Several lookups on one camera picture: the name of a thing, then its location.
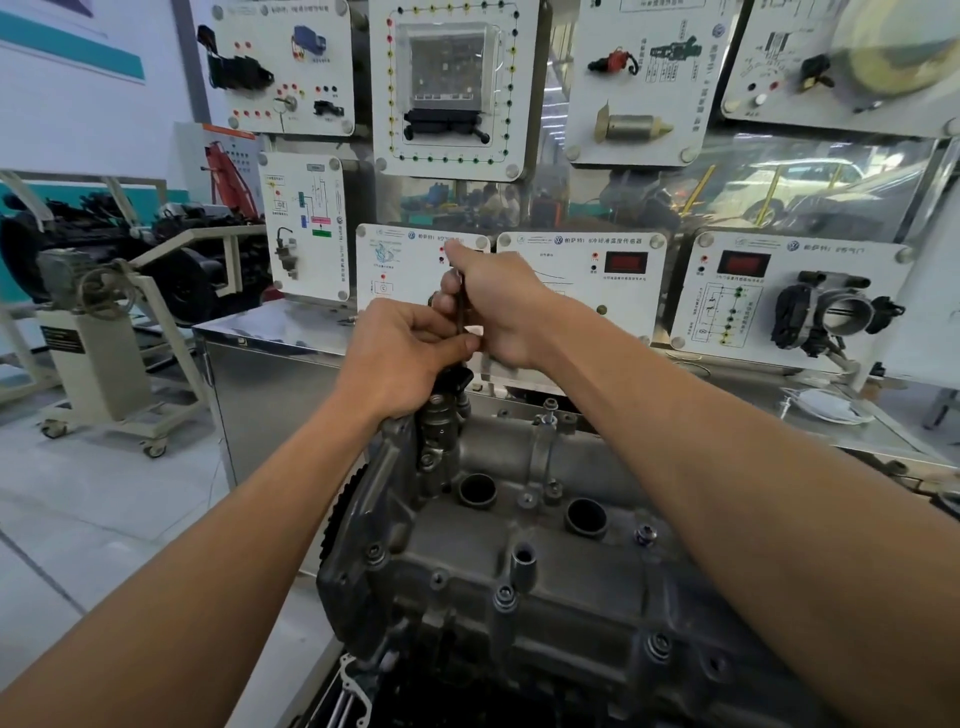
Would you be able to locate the black engine on trolley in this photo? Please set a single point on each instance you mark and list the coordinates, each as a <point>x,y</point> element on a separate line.
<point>187,285</point>

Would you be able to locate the person's left hand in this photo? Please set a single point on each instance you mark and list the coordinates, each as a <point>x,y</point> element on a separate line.
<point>397,360</point>

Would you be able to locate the person's right forearm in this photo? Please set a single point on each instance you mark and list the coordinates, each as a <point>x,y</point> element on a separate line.
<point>787,540</point>

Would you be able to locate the white panel green red labels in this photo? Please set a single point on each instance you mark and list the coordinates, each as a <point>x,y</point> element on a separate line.
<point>334,277</point>

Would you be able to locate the silver hex key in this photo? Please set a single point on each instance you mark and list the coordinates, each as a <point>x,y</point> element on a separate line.
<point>459,315</point>

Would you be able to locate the white sensor training panel board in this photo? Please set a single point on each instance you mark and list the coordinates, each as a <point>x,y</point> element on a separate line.
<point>262,405</point>

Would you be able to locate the clear cased control module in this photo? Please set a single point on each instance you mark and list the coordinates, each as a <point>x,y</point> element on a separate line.
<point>446,64</point>

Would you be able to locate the teal striped wall poster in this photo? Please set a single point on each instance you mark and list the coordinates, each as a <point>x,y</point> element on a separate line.
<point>75,45</point>

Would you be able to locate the white panel yellow disc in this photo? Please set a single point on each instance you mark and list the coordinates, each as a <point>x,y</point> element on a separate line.
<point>810,120</point>

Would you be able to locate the red hoist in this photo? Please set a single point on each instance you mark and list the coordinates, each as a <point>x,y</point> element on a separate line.
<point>229,180</point>

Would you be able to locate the white panel control module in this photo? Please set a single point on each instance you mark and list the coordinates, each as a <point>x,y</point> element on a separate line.
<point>382,165</point>

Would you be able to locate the grey metal engine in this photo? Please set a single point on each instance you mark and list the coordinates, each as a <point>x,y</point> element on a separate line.
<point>465,570</point>

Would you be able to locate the large whiteboard on stand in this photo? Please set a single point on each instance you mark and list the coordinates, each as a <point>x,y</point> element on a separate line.
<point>930,300</point>

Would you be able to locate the small grey handwheel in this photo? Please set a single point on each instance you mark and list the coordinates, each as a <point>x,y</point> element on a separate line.
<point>107,289</point>

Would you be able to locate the person's left forearm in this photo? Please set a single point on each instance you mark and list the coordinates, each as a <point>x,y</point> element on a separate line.
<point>187,600</point>

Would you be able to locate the black throttle body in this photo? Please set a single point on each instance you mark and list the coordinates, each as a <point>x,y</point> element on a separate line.
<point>844,313</point>

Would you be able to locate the grey wall cabinet orange strip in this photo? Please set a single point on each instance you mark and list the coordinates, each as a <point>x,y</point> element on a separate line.
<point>184,165</point>

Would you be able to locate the white panel black lever sensor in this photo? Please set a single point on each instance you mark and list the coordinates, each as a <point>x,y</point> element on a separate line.
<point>412,285</point>

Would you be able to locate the white panel curve graph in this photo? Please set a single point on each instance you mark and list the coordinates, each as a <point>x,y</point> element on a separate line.
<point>630,315</point>

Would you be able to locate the engine on beige stand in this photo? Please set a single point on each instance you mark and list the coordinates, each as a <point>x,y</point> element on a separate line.
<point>97,367</point>

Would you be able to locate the person's right hand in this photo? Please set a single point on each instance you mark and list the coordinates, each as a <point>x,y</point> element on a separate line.
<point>517,307</point>

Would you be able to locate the yellow blue disc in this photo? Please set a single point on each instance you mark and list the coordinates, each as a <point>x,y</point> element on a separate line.
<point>900,45</point>

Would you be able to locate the black accelerator pedal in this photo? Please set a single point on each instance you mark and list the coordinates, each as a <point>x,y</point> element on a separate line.
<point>236,75</point>

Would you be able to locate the white panel throttle body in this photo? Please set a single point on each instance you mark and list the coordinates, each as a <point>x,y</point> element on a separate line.
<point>690,352</point>

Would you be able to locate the white panel brass filter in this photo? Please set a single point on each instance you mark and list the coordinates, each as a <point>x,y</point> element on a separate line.
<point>585,112</point>

